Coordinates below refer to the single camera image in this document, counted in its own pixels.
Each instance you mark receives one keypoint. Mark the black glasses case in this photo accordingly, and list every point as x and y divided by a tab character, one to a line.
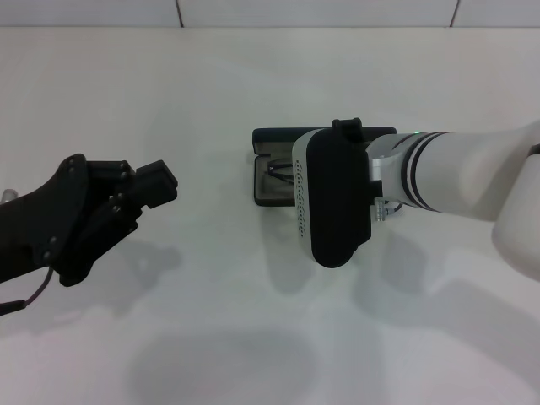
261	198

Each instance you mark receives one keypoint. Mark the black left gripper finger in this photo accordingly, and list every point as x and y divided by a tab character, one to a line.
156	175
160	194

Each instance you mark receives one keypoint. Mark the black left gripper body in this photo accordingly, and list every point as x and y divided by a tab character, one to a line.
42	223

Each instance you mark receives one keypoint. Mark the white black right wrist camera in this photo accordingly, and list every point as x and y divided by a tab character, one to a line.
337	202

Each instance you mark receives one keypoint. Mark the black thin-frame glasses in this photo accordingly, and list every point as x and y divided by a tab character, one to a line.
274	170

